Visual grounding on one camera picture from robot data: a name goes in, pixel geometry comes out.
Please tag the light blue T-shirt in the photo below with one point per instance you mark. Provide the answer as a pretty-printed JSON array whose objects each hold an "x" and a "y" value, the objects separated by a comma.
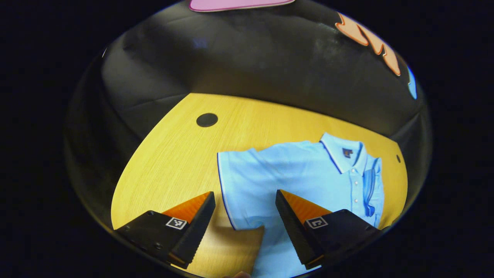
[{"x": 289, "y": 173}]

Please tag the black backdrop cloth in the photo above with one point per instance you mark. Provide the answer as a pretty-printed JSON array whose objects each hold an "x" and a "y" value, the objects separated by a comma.
[{"x": 270, "y": 58}]

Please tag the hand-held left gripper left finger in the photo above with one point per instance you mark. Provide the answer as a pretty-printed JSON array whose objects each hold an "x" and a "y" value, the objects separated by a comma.
[{"x": 193, "y": 231}]

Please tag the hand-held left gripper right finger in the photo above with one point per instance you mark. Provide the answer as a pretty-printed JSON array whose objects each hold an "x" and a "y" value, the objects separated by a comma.
[{"x": 295, "y": 231}]

